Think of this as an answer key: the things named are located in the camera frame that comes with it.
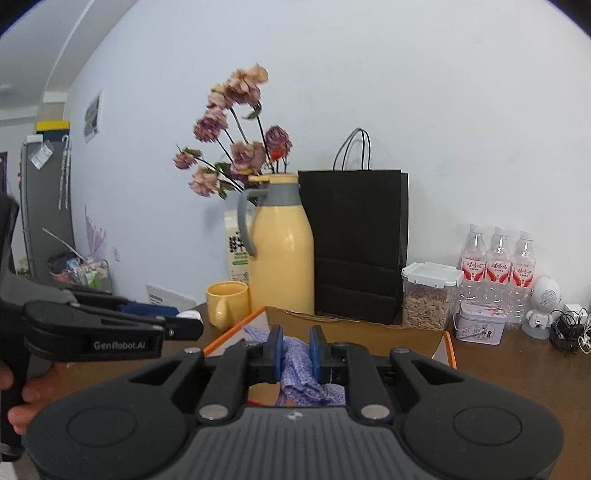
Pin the white wall socket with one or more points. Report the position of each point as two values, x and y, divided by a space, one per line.
117 254

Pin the yellow and black box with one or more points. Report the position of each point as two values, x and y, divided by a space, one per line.
51 124

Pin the clear container of seeds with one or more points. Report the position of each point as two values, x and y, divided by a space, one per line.
427 309

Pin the white card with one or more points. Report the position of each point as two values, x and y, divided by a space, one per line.
161 295

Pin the clear water bottle red label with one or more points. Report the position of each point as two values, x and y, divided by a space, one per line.
498 261
523 267
473 258

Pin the grey fridge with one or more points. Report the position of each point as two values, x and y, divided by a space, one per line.
46 207

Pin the person's left hand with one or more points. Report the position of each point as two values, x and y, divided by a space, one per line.
37 392

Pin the yellow mug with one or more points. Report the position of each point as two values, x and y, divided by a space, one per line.
226 307

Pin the white milk carton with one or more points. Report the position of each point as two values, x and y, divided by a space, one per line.
238 263

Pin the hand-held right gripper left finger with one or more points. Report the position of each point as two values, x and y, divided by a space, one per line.
277 353

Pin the red cardboard box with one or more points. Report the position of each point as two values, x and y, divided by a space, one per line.
378 339

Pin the blue patterned cloth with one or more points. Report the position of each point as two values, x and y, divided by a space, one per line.
295 364

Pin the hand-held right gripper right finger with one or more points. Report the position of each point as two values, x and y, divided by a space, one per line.
316 354

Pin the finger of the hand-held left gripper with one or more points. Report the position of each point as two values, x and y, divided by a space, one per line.
138 308
184 329

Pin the dried rose bouquet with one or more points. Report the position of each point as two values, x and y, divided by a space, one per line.
242 154

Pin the white charger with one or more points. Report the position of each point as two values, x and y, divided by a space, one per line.
572 310

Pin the black paper bag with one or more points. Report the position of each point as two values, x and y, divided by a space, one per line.
353 230

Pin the white robot-shaped speaker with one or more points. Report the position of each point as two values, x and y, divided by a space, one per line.
545 293

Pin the yellow thermos jug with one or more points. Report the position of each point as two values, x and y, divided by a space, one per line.
281 249

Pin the white printed tin box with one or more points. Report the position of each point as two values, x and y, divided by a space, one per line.
478 327

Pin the purple wall sticker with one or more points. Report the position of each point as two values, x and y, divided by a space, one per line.
94 240

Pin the clear plastic bag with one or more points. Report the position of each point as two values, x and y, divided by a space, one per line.
41 154

